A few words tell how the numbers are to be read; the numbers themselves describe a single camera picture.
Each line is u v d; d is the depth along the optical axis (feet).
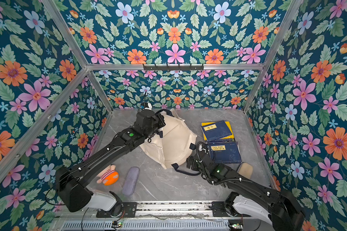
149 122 1.87
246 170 2.75
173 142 3.15
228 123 3.43
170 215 2.39
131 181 2.63
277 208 1.34
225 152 2.95
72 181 1.36
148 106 2.23
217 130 3.25
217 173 1.88
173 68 3.04
